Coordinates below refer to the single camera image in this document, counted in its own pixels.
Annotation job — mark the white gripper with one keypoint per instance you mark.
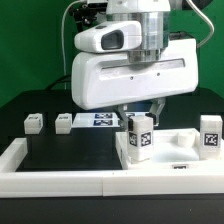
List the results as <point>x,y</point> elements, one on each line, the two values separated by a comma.
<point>102,80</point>

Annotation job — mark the white square tabletop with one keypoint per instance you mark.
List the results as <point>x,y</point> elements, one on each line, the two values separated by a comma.
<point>167,153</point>

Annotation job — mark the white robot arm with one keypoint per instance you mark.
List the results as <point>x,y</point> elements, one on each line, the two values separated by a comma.
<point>133,56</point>

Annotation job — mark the white sheet with fiducial markers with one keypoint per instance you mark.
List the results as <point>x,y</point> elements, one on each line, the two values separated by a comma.
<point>91,120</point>

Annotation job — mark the white U-shaped obstacle fence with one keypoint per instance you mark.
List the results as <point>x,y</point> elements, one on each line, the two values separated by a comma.
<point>205,178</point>

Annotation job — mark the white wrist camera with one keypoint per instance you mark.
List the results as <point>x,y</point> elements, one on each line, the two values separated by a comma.
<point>110,36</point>

